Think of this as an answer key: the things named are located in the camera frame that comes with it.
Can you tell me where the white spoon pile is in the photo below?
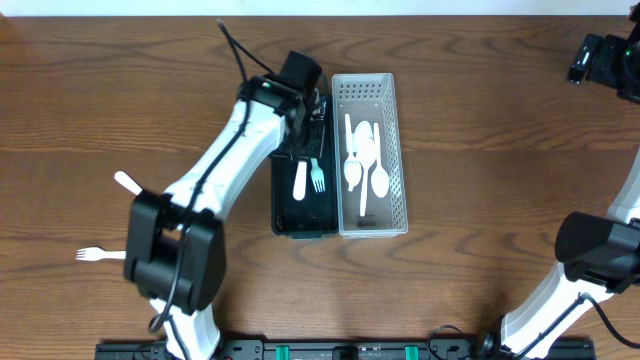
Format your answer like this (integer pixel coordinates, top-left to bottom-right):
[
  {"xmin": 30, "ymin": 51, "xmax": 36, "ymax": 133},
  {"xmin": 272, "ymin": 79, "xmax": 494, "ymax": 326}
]
[{"xmin": 353, "ymin": 120, "xmax": 373, "ymax": 149}]

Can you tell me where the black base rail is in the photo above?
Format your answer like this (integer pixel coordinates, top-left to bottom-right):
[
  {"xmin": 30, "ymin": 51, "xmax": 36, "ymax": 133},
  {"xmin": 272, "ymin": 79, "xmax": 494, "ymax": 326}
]
[{"xmin": 94, "ymin": 324, "xmax": 596, "ymax": 360}]

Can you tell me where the white spoon bowl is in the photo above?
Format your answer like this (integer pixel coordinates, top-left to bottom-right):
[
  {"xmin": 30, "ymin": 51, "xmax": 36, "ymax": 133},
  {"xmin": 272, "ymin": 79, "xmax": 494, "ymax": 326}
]
[{"xmin": 371, "ymin": 123, "xmax": 390, "ymax": 198}]

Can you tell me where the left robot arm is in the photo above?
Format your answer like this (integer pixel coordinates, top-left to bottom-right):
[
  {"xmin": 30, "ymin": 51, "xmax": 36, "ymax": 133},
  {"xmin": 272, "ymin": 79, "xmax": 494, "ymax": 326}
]
[{"xmin": 124, "ymin": 51, "xmax": 324, "ymax": 359}]

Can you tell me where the black plastic mesh basket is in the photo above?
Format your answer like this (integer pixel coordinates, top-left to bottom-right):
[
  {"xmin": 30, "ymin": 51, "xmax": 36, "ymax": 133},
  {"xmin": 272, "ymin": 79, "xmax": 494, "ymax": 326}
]
[{"xmin": 271, "ymin": 94, "xmax": 338, "ymax": 239}]

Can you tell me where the white fork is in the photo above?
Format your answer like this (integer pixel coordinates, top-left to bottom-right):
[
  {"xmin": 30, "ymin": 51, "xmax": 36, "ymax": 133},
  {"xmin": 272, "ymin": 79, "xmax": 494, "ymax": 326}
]
[
  {"xmin": 76, "ymin": 246, "xmax": 126, "ymax": 262},
  {"xmin": 114, "ymin": 170, "xmax": 143, "ymax": 195},
  {"xmin": 292, "ymin": 160, "xmax": 308, "ymax": 201}
]

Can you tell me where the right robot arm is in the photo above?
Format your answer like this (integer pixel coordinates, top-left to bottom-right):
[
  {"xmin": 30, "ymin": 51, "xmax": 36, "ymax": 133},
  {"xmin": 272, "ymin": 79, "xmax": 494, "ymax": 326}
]
[{"xmin": 469, "ymin": 28, "xmax": 639, "ymax": 359}]

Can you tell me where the white fork basket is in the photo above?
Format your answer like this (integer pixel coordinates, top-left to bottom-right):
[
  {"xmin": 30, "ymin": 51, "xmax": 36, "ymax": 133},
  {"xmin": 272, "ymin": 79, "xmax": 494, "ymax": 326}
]
[{"xmin": 311, "ymin": 158, "xmax": 325, "ymax": 193}]

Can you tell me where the white spoon with upper handle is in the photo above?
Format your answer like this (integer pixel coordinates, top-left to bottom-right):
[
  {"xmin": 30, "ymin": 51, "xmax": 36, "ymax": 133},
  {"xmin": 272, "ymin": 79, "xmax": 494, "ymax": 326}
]
[{"xmin": 343, "ymin": 114, "xmax": 362, "ymax": 192}]

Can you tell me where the white spoon pointing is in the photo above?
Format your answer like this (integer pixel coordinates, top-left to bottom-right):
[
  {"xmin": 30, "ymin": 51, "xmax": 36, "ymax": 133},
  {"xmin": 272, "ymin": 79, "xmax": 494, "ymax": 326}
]
[{"xmin": 356, "ymin": 137, "xmax": 375, "ymax": 217}]

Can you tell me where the clear plastic mesh basket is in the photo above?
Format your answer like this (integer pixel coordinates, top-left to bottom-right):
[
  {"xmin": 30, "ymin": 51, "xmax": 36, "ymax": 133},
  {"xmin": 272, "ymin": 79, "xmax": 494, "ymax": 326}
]
[{"xmin": 332, "ymin": 73, "xmax": 408, "ymax": 238}]

